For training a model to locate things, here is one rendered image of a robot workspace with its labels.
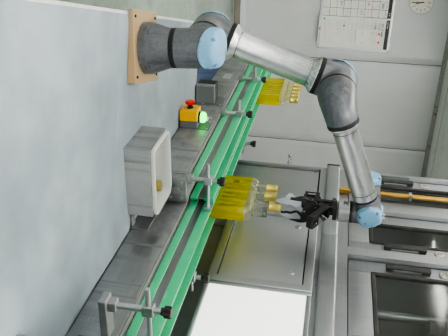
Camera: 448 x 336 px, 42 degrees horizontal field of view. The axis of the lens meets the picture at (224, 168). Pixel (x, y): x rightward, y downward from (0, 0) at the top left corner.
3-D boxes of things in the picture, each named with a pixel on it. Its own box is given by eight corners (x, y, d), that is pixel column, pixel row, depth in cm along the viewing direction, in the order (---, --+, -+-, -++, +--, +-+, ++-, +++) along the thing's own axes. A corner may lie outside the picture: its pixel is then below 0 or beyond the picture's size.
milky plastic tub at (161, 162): (129, 215, 177) (157, 218, 176) (124, 148, 167) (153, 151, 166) (147, 188, 192) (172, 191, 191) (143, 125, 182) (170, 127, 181)
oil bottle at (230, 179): (201, 192, 219) (258, 198, 216) (201, 179, 217) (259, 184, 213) (205, 185, 224) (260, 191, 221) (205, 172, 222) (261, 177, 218)
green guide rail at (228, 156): (189, 199, 198) (213, 202, 197) (189, 197, 198) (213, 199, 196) (260, 56, 351) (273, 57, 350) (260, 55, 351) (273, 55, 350)
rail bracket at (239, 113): (219, 117, 243) (251, 119, 240) (219, 99, 239) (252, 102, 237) (221, 113, 246) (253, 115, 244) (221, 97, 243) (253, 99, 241)
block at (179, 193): (166, 202, 195) (186, 204, 194) (165, 177, 190) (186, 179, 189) (169, 197, 198) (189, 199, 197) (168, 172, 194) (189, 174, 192)
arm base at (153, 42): (135, 21, 163) (169, 21, 161) (153, 22, 178) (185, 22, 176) (137, 75, 167) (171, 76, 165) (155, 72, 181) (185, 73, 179)
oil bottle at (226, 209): (191, 216, 204) (251, 223, 201) (190, 202, 202) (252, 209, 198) (194, 208, 209) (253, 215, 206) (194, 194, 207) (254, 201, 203)
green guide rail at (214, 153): (189, 180, 195) (213, 182, 193) (189, 177, 194) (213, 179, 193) (260, 44, 348) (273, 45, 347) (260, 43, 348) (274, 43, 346)
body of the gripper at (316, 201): (301, 208, 212) (335, 212, 210) (300, 221, 204) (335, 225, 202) (303, 190, 208) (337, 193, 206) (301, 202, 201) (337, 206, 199)
